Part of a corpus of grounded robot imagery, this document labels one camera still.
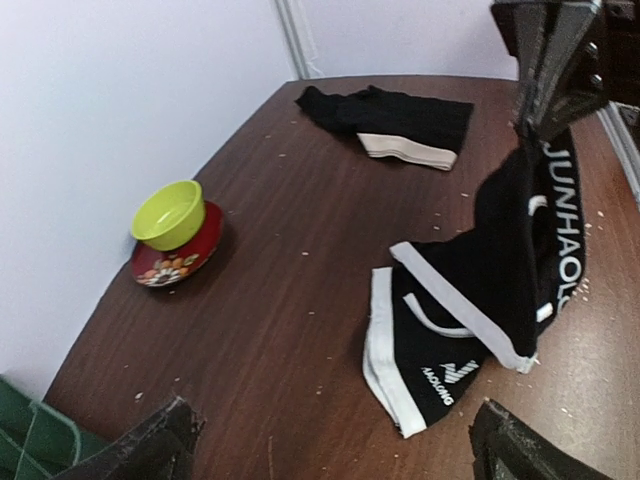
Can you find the red floral plate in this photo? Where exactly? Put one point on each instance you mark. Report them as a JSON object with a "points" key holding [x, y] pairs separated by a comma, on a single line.
{"points": [[154, 269]]}

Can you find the black underwear beige waistband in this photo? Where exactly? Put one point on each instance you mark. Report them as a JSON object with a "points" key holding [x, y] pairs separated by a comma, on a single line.
{"points": [[423, 131]]}

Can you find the green plastic divider tray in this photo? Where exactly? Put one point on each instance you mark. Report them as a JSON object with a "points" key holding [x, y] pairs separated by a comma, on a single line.
{"points": [[37, 441]]}

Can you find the lime green plastic bowl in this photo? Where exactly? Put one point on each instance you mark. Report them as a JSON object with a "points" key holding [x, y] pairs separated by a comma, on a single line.
{"points": [[171, 216]]}

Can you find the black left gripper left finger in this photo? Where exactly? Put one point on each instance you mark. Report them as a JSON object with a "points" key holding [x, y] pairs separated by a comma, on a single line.
{"points": [[161, 447]]}

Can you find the aluminium frame post right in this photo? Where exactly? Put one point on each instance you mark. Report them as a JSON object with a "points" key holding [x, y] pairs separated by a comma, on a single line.
{"points": [[292, 39]]}

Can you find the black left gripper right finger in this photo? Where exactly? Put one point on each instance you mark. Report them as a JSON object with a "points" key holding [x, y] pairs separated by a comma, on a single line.
{"points": [[504, 447]]}

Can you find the black underwear white trim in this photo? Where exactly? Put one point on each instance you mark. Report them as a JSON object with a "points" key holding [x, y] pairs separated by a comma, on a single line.
{"points": [[443, 308]]}

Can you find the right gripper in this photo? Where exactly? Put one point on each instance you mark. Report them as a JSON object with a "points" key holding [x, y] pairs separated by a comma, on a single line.
{"points": [[573, 57]]}

